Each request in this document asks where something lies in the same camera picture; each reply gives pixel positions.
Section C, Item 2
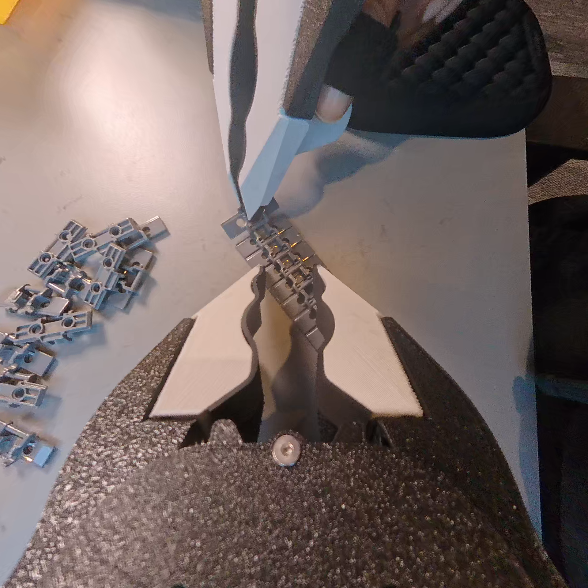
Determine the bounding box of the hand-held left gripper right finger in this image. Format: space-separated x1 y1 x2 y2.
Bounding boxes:
317 266 423 419

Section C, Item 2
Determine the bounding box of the person's right hand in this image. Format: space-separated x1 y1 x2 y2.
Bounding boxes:
317 0 444 122

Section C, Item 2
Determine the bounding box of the grey desk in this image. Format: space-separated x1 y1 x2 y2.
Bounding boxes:
0 0 544 570

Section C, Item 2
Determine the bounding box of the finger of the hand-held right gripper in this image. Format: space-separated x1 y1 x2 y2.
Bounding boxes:
212 0 254 217
240 0 354 220

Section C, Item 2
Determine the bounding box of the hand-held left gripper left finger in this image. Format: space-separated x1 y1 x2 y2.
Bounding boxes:
149 266 268 420

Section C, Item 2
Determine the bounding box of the assembled grey track chain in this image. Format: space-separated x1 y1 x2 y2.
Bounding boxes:
220 197 337 353

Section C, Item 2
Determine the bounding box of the pile of grey track links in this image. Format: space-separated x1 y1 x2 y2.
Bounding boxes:
0 216 169 470

